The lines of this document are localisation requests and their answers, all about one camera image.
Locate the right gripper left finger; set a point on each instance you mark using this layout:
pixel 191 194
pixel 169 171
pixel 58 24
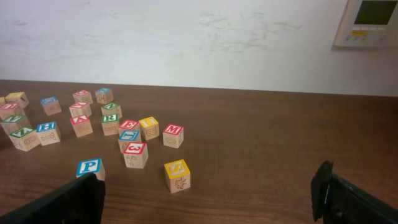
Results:
pixel 79 201

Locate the blue X block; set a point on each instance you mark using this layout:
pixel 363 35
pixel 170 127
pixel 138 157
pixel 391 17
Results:
pixel 104 95

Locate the red Y block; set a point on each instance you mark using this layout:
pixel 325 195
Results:
pixel 80 108

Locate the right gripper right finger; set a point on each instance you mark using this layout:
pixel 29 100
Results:
pixel 336 200

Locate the blue D block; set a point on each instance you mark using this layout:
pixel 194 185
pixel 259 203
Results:
pixel 51 105

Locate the red 3 block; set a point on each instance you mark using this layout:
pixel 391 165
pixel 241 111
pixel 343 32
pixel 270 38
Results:
pixel 136 155

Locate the wall control panel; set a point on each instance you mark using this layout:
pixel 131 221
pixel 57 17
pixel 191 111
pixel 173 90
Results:
pixel 368 23

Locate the yellow S block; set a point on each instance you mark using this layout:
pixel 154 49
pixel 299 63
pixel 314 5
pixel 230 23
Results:
pixel 177 175

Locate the green V block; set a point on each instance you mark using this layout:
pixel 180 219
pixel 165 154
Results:
pixel 14 123

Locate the green N block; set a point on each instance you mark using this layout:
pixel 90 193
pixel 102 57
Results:
pixel 112 108

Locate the yellow block near E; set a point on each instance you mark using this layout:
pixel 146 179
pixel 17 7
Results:
pixel 149 128

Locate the blue P block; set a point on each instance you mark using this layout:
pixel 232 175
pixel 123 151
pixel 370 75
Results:
pixel 94 166

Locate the green Z block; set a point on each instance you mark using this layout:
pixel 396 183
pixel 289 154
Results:
pixel 24 139

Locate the blue T block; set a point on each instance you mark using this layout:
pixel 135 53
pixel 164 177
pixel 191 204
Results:
pixel 128 136

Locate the green R block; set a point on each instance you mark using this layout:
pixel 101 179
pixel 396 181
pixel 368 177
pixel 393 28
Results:
pixel 110 124

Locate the yellow block upper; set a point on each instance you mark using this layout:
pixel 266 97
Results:
pixel 18 97

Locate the red M block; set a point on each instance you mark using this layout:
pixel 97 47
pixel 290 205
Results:
pixel 173 135

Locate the red Q block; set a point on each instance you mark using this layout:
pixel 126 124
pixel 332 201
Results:
pixel 83 96

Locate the red E block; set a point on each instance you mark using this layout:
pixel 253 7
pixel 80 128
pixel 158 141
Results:
pixel 129 125

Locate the red U block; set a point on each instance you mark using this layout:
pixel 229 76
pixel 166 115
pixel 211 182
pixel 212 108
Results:
pixel 11 109

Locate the blue H block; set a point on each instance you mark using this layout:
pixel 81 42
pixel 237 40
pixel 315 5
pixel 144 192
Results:
pixel 48 133

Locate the red A block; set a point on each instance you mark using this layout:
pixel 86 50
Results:
pixel 81 125

